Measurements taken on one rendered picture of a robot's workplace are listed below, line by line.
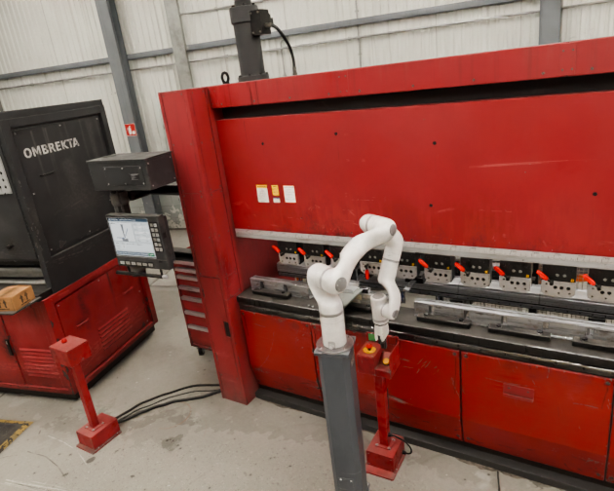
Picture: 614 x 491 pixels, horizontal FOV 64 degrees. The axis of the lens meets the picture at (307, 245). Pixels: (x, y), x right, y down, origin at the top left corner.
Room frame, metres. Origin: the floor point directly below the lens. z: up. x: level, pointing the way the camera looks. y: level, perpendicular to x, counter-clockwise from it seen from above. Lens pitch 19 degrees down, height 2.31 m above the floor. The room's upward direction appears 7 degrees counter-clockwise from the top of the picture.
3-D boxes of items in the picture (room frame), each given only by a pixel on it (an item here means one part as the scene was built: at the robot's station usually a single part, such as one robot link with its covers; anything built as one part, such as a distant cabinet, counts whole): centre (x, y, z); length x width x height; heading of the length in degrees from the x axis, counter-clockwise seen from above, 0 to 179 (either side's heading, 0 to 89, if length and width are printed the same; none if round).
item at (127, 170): (3.14, 1.05, 1.53); 0.51 x 0.25 x 0.85; 62
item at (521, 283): (2.29, -1.06, 1.20); 0.15 x 0.09 x 0.17; 57
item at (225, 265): (3.51, 0.47, 1.15); 0.85 x 0.25 x 2.30; 147
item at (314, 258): (2.95, -0.06, 1.20); 0.15 x 0.09 x 0.17; 57
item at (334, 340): (2.16, -0.08, 1.09); 0.19 x 0.19 x 0.18
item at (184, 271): (3.95, 0.81, 0.50); 0.50 x 0.50 x 1.00; 57
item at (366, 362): (2.40, -0.32, 0.75); 0.20 x 0.16 x 0.18; 58
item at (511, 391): (2.13, -1.01, 0.59); 0.15 x 0.02 x 0.07; 57
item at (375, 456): (2.38, -0.31, 0.06); 0.25 x 0.20 x 0.12; 148
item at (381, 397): (2.40, -0.32, 0.39); 0.05 x 0.05 x 0.54; 58
